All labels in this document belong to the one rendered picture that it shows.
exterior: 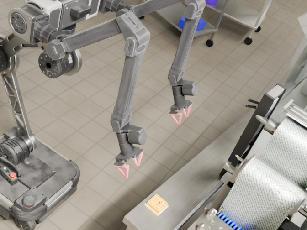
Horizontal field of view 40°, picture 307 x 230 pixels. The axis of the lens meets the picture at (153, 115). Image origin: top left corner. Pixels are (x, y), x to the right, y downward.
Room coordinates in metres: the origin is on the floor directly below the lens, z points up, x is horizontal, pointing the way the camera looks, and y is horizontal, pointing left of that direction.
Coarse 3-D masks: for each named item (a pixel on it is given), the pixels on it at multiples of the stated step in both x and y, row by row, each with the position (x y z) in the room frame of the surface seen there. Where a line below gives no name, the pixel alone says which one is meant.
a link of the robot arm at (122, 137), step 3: (123, 132) 1.32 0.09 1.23; (126, 132) 1.32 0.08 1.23; (117, 135) 1.31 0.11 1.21; (120, 135) 1.31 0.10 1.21; (123, 135) 1.31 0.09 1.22; (126, 135) 1.32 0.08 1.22; (117, 138) 1.32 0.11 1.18; (120, 138) 1.31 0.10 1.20; (123, 138) 1.31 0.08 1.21; (126, 138) 1.31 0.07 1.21; (120, 141) 1.31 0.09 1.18; (123, 141) 1.30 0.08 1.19; (126, 141) 1.31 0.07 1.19
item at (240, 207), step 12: (240, 192) 1.26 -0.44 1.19; (228, 204) 1.27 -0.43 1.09; (240, 204) 1.25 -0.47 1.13; (252, 204) 1.23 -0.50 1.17; (228, 216) 1.26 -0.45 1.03; (240, 216) 1.24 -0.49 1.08; (252, 216) 1.22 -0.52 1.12; (264, 216) 1.21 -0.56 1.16; (276, 216) 1.19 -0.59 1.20; (252, 228) 1.21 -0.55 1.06; (264, 228) 1.20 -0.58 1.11; (276, 228) 1.18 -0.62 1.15
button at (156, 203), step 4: (156, 196) 1.32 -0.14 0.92; (148, 200) 1.29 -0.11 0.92; (152, 200) 1.29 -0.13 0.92; (156, 200) 1.30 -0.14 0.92; (160, 200) 1.31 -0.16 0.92; (148, 204) 1.27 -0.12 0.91; (152, 204) 1.27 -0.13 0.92; (156, 204) 1.28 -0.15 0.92; (160, 204) 1.29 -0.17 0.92; (164, 204) 1.29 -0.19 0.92; (152, 208) 1.26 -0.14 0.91; (156, 208) 1.26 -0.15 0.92; (160, 208) 1.27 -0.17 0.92; (156, 212) 1.25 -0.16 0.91
